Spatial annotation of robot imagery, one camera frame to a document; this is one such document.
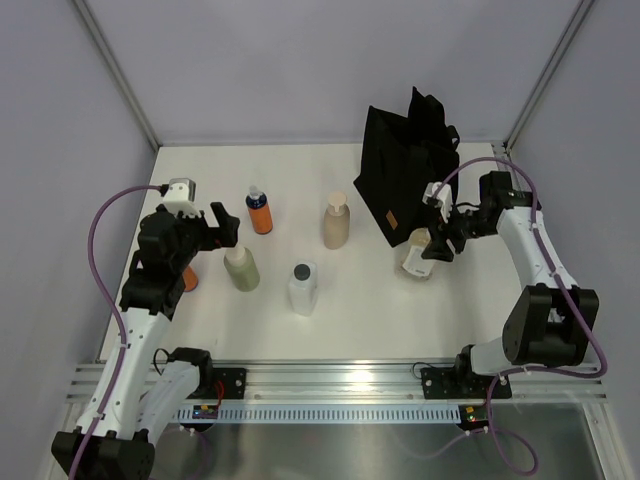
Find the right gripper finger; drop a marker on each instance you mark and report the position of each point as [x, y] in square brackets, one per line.
[458, 243]
[437, 248]

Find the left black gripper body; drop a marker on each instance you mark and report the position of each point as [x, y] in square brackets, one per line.
[193, 240]

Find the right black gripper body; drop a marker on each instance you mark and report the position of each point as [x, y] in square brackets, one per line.
[466, 224]

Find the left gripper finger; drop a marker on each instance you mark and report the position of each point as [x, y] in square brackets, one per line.
[203, 224]
[226, 233]

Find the clear yellow soap bottle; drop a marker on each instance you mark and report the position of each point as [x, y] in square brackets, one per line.
[412, 265]

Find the black canvas bag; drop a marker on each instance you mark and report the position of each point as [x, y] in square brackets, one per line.
[401, 156]

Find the beige pump bottle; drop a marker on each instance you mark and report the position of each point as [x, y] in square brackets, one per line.
[336, 222]

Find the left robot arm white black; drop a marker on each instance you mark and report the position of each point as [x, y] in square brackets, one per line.
[116, 436]

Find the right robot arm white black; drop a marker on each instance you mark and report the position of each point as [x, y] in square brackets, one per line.
[549, 323]

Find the green frosted bottle beige cap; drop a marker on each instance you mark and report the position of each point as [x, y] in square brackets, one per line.
[241, 267]

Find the orange bottle blue pump top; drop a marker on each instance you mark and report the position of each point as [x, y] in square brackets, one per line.
[259, 210]

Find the orange spray bottle blue top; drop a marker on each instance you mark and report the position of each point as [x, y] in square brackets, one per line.
[190, 279]

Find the white bottle grey cap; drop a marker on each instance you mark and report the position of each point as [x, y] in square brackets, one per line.
[303, 288]

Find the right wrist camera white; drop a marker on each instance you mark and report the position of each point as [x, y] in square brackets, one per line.
[439, 197]

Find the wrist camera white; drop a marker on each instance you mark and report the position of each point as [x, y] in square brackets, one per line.
[439, 197]
[179, 198]

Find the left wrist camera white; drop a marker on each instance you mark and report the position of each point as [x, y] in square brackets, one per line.
[179, 198]

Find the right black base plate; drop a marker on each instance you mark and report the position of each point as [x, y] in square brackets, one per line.
[440, 383]

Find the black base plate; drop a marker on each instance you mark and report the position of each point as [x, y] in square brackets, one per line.
[440, 383]
[233, 380]

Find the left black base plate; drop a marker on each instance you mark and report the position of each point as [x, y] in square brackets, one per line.
[233, 380]

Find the aluminium mounting rail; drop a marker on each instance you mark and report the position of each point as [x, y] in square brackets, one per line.
[386, 382]

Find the white slotted cable duct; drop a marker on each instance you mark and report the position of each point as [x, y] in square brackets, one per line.
[319, 414]

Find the left aluminium corner post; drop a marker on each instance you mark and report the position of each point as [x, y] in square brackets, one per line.
[89, 22]

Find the aluminium corner post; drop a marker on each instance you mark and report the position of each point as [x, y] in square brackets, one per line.
[563, 44]
[89, 22]

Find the right aluminium corner post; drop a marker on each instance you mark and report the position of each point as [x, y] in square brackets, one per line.
[563, 44]

